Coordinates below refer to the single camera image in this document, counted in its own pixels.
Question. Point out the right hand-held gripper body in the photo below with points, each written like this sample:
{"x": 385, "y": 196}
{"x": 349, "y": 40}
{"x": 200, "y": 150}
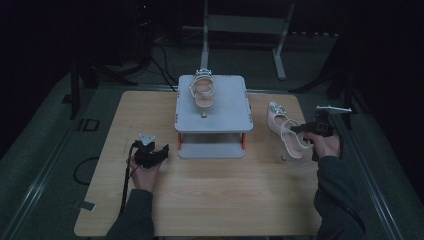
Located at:
{"x": 322, "y": 126}

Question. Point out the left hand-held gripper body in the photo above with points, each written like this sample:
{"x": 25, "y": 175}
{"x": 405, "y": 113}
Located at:
{"x": 145, "y": 154}

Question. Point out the white slingback shoe rhinestone buckle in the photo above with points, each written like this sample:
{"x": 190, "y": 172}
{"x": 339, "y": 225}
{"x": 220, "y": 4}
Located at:
{"x": 202, "y": 91}
{"x": 283, "y": 128}

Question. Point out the grey two-tier shoe rack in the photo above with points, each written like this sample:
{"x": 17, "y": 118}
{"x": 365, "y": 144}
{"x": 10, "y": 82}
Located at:
{"x": 226, "y": 110}

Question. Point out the person's right hand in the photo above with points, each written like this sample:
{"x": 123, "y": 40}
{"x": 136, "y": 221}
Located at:
{"x": 325, "y": 145}

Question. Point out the person's left hand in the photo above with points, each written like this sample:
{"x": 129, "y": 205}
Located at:
{"x": 146, "y": 178}

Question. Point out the black metal stand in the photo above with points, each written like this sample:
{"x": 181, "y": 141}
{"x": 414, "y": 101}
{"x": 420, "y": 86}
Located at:
{"x": 75, "y": 90}
{"x": 346, "y": 86}

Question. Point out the grey tape piece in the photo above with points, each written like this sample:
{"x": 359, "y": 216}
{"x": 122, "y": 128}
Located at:
{"x": 87, "y": 206}

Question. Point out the white power strip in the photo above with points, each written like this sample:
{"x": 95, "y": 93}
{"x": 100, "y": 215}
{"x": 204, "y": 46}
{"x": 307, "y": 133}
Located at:
{"x": 313, "y": 34}

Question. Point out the white metal stand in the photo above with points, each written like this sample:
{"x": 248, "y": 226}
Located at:
{"x": 245, "y": 24}

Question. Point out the dark equipment with red light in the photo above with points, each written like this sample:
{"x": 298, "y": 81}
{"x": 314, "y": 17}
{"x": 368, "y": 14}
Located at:
{"x": 141, "y": 30}

